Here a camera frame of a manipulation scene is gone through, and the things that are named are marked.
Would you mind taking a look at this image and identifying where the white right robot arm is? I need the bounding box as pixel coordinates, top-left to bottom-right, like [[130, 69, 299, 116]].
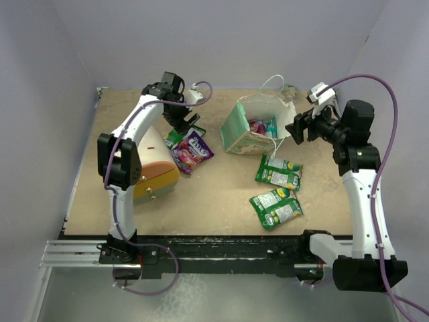
[[286, 100, 408, 293]]

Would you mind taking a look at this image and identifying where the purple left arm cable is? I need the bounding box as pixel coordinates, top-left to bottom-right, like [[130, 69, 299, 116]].
[[103, 80, 214, 249]]

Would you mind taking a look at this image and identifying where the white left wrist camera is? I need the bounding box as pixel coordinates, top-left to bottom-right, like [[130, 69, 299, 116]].
[[184, 83, 204, 107]]

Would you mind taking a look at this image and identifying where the red candy packet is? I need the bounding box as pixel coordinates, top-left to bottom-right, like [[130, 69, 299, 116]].
[[249, 119, 266, 136]]

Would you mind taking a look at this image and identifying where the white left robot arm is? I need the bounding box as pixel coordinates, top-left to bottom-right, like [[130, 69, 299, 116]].
[[97, 72, 210, 263]]

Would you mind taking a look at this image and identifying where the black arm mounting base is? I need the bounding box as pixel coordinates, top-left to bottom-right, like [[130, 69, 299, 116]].
[[97, 235, 328, 283]]

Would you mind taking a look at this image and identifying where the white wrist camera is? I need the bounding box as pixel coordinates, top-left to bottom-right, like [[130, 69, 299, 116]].
[[184, 83, 204, 107], [306, 82, 336, 119]]

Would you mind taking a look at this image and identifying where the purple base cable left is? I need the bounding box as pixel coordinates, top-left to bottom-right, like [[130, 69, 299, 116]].
[[111, 246, 182, 297]]

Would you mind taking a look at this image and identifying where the teal snack packet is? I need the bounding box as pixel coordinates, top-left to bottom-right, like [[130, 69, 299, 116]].
[[265, 117, 278, 139]]

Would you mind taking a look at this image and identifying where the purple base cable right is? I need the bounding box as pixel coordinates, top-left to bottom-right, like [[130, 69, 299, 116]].
[[299, 264, 336, 288]]

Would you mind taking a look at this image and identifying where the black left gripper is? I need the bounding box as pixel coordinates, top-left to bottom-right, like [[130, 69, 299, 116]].
[[163, 95, 199, 136]]

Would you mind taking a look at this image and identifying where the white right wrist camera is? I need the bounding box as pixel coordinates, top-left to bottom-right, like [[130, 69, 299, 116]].
[[306, 82, 336, 119]]

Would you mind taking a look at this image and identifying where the white orange toy drawer box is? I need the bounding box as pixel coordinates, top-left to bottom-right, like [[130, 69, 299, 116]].
[[112, 124, 180, 206]]

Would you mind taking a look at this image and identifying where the green paper gift bag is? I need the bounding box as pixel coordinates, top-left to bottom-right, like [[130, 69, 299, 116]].
[[220, 74, 298, 156]]

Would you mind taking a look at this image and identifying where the green snack packet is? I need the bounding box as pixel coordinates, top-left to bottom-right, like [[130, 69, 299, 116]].
[[249, 187, 303, 231], [255, 155, 304, 192], [164, 125, 206, 150]]

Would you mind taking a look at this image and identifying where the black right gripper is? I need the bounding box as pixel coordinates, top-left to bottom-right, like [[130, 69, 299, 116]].
[[286, 100, 348, 146]]

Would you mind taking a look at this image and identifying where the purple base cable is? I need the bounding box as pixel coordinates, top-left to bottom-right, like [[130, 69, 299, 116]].
[[299, 264, 336, 288], [111, 246, 182, 297]]

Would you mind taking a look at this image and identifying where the purple Fox's bag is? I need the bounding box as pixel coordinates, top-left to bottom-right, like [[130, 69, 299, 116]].
[[170, 131, 214, 175]]

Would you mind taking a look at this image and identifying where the clear tape roll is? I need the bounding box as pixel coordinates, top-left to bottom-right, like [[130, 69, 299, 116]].
[[281, 83, 300, 103]]

